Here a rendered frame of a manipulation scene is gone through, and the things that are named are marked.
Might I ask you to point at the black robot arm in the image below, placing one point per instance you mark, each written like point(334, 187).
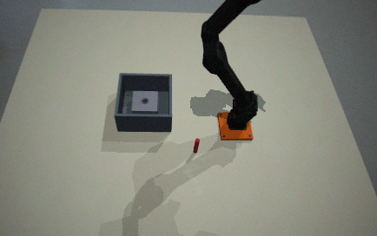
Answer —
point(245, 103)

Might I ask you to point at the red peg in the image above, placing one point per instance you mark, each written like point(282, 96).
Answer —
point(196, 145)

